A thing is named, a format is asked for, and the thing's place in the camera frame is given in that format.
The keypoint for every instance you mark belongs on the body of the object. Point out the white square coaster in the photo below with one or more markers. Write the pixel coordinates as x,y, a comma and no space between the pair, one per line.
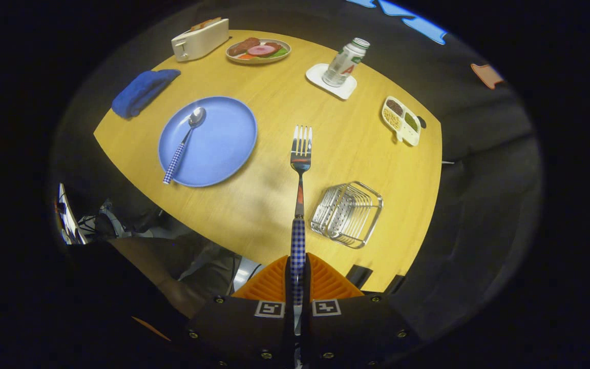
343,91

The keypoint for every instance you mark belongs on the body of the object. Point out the long brown meat piece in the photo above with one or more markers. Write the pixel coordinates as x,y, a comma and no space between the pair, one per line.
244,46

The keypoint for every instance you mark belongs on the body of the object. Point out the white divided dish of beans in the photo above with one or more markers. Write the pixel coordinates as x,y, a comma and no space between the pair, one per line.
402,134

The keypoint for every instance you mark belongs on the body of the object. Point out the small brown meat piece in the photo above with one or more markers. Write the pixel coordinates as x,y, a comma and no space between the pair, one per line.
273,45

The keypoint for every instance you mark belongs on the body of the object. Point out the red tomato slice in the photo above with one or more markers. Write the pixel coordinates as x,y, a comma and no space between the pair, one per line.
246,56

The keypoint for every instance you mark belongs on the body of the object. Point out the white toaster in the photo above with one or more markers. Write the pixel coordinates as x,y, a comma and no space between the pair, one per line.
203,41

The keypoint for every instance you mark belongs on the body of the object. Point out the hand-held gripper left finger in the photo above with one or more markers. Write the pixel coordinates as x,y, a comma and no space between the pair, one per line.
238,333

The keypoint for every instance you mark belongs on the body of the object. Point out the grey plate of food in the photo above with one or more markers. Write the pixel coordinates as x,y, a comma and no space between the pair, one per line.
259,61

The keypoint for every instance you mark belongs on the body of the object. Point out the blue round plate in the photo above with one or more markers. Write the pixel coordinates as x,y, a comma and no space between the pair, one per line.
218,143

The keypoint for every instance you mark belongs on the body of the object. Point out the brown toast slice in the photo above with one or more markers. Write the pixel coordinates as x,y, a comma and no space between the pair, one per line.
205,23

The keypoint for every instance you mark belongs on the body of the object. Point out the blue folded towel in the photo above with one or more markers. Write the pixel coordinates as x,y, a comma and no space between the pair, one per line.
141,92

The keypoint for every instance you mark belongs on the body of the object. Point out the black table bracket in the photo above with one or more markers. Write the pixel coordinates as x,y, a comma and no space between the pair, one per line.
359,277
395,284

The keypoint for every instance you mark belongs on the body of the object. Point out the small bottle with green label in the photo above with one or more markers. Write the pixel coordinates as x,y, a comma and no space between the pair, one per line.
343,64

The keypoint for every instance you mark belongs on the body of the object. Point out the green lettuce leaf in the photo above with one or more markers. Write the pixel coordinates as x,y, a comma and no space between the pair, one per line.
279,53

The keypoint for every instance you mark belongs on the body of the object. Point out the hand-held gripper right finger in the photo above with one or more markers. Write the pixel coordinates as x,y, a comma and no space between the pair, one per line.
356,333

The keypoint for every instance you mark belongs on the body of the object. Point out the white-edged screen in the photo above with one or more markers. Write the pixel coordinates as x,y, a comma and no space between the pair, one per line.
67,215

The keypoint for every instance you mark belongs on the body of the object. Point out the pink ham slice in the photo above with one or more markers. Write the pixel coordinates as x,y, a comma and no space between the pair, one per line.
260,50

